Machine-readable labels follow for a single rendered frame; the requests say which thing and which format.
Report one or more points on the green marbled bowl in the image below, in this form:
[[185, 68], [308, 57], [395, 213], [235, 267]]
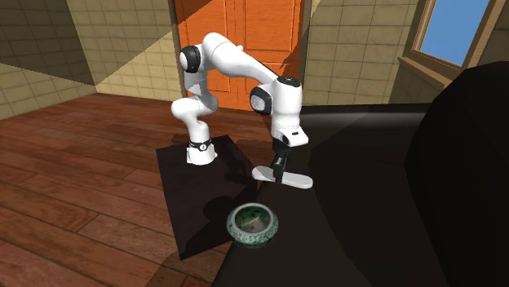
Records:
[[252, 225]]

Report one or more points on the wood framed window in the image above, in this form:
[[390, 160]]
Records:
[[449, 31]]

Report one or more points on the orange wooden door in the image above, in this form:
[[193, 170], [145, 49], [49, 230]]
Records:
[[254, 35]]

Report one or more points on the flat grey remote control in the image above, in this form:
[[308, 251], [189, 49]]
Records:
[[298, 180]]

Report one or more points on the dark robot stand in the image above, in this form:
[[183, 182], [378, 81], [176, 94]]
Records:
[[199, 190]]

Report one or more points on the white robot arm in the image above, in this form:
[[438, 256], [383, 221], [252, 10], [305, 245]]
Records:
[[234, 63]]

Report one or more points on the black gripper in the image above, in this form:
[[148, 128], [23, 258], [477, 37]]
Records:
[[281, 149]]

